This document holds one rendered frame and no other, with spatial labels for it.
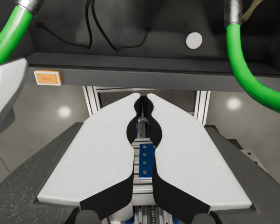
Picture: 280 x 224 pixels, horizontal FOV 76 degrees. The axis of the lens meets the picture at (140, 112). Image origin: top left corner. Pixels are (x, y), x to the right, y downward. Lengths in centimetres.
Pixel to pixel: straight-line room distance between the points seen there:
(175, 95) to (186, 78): 86
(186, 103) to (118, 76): 95
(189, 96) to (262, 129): 91
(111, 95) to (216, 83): 92
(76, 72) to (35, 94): 131
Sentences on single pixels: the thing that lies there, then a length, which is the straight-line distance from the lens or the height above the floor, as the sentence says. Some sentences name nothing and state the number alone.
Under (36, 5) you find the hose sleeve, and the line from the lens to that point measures 20.
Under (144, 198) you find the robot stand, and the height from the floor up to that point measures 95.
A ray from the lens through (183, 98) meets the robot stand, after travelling 129.
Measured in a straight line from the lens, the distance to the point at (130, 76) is 40.
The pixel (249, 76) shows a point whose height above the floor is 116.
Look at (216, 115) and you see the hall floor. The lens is 170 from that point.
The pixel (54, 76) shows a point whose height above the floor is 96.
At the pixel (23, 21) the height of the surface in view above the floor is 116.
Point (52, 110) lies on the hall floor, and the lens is 173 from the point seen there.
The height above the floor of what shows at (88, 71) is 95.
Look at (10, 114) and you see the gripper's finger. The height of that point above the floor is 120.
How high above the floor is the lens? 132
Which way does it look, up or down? 58 degrees down
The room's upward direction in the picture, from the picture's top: 179 degrees counter-clockwise
